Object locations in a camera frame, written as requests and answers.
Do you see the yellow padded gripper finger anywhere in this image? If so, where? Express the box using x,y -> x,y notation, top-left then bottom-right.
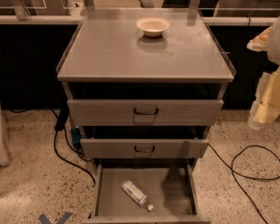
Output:
248,67 -> 280,130
246,27 -> 272,52

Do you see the blue plastic bottle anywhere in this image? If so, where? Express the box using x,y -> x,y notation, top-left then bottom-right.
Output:
121,180 -> 154,212

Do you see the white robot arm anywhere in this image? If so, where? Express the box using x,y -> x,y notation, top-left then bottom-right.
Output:
246,16 -> 280,130

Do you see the grey metal drawer cabinet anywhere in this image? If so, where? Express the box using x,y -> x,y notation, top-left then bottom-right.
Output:
55,7 -> 237,224

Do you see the bottom grey open drawer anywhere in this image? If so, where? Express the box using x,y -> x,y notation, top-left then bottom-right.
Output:
82,164 -> 211,224

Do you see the middle grey drawer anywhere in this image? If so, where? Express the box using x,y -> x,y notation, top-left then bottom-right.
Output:
80,138 -> 208,159

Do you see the top grey drawer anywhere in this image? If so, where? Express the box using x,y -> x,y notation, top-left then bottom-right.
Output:
68,99 -> 223,126

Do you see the white paper bowl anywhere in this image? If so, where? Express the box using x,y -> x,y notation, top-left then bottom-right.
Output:
136,17 -> 170,37

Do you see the blue power adapter box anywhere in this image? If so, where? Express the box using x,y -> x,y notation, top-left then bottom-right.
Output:
71,128 -> 82,146

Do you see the black cable on floor right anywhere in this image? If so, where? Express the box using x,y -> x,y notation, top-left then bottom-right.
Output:
207,143 -> 280,224

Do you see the black cable on floor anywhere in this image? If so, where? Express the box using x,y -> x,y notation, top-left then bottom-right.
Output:
49,108 -> 97,185
207,143 -> 280,224

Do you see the black cable on floor left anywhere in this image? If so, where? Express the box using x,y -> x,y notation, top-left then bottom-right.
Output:
49,108 -> 97,185

